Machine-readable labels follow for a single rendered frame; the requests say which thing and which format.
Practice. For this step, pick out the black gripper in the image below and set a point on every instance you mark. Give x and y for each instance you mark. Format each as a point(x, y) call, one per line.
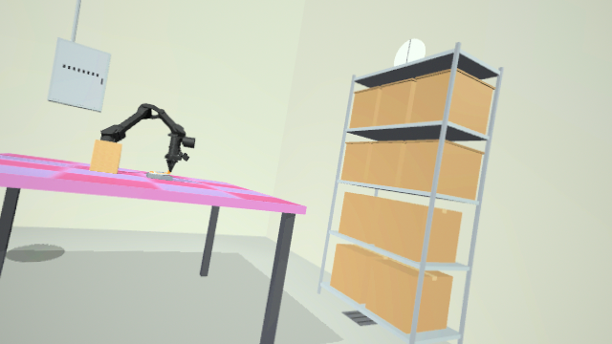
point(172, 156)

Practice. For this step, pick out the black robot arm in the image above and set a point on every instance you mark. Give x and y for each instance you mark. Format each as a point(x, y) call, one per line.
point(177, 133)

